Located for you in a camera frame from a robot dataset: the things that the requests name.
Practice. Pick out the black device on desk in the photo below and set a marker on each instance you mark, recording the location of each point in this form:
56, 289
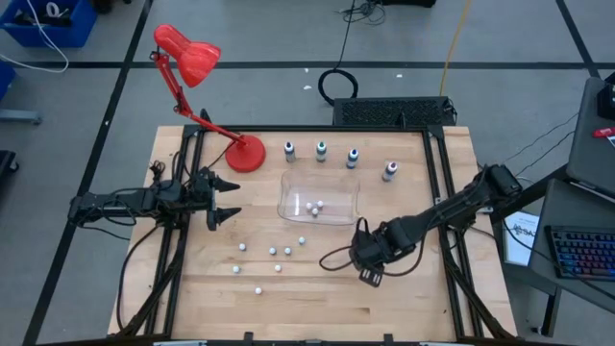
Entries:
607, 101

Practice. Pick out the clear plastic storage bin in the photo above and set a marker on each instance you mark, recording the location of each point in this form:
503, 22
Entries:
288, 192

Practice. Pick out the red desk lamp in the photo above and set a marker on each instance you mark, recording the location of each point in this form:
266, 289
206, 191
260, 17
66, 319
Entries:
245, 155

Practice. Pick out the grey keyboard desk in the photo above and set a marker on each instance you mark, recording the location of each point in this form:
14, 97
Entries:
567, 206

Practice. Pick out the backlit computer keyboard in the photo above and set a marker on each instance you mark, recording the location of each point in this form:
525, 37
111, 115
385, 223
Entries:
581, 252

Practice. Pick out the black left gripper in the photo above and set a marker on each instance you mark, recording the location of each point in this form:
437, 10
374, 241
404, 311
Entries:
211, 202

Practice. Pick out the large violet food coloring bottle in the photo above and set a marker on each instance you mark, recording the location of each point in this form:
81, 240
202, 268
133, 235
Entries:
389, 173

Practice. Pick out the large black food coloring bottle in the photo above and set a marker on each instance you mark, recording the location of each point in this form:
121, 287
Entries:
289, 153

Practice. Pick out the blue storage crate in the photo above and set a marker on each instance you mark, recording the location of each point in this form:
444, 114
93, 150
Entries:
72, 33

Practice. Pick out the large blue food coloring bottle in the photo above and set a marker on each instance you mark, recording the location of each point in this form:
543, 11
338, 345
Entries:
352, 161

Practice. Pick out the black aluminium table frame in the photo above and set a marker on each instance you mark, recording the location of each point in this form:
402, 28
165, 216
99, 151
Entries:
312, 129

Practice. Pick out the grey side desk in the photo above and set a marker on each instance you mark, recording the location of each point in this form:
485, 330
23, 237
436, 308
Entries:
588, 154

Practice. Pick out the black vented computer case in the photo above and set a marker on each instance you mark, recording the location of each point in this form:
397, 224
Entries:
394, 111

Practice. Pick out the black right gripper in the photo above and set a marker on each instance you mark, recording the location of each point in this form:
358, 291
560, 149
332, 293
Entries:
370, 250

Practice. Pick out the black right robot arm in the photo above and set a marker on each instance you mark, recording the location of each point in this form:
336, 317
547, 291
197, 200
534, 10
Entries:
456, 206

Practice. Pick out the white printed paper sheet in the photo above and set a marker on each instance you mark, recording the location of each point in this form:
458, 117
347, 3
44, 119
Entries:
521, 240

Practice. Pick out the red tool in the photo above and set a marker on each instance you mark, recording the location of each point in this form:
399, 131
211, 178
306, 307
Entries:
604, 132

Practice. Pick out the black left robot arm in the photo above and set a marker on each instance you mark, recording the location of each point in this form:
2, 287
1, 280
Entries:
144, 197

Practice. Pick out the large green food coloring bottle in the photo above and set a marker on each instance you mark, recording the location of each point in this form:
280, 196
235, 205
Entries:
321, 154

